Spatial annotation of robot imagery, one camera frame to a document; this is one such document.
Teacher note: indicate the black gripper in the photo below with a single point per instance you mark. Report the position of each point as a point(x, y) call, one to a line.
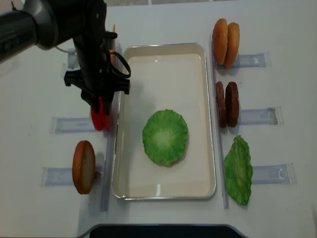
point(97, 77)

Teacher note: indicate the red tomato slice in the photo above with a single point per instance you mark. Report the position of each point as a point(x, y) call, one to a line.
point(101, 119)

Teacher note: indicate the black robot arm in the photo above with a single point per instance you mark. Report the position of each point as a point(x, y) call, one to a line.
point(48, 23)

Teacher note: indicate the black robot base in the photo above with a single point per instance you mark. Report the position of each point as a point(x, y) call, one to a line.
point(163, 231)

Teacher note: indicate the clear acrylic tomato holder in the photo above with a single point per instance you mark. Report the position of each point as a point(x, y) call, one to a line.
point(71, 125)

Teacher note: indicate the green lettuce leaf on tray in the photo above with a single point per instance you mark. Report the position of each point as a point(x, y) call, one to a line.
point(165, 136)

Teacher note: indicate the dark brown meat patty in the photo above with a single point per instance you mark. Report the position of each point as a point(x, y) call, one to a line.
point(221, 104)

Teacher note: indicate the green lettuce leaf standing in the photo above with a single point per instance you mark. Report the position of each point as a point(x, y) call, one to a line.
point(238, 171)

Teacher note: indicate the clear acrylic lettuce holder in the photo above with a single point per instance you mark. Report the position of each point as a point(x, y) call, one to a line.
point(276, 174)

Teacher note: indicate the white metal tray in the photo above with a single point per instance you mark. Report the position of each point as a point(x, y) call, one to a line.
point(163, 77)

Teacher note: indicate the bun slice left holder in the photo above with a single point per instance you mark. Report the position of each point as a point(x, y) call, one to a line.
point(83, 167)

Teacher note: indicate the clear acrylic left bun holder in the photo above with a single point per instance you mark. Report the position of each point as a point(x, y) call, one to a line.
point(51, 176)

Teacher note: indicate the clear acrylic bun holder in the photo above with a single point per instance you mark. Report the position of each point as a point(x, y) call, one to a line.
point(252, 60)
point(51, 176)

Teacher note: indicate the sesame bun top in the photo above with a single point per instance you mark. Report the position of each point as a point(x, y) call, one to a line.
point(219, 40)

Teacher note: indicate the tan bun slice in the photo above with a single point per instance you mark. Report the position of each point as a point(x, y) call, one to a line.
point(232, 45)

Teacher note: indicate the clear acrylic patty holder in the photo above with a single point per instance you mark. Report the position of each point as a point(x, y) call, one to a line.
point(270, 116)

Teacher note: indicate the clear acrylic left rail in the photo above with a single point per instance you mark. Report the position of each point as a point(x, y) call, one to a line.
point(110, 151)

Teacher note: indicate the clear acrylic rail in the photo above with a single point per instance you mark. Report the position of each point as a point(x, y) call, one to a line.
point(110, 151)
point(218, 131)

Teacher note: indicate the clear acrylic right rail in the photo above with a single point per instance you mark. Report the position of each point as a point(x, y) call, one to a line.
point(218, 131)

